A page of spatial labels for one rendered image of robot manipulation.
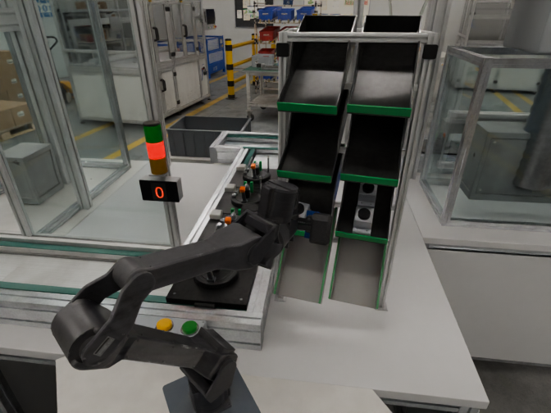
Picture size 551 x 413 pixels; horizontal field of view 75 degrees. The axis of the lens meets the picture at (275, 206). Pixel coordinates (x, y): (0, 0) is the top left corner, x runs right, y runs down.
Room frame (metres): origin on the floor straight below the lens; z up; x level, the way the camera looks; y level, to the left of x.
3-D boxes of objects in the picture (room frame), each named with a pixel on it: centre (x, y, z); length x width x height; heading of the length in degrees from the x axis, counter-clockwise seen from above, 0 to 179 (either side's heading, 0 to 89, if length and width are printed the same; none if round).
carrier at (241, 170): (1.64, 0.09, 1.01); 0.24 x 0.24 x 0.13; 83
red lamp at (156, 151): (1.04, 0.36, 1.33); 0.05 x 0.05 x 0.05
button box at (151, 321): (0.69, 0.30, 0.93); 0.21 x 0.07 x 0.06; 83
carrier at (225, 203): (1.39, 0.12, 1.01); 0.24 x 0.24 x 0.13; 83
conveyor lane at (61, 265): (0.96, 0.48, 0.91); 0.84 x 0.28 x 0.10; 83
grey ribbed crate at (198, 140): (3.01, 0.55, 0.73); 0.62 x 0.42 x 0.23; 83
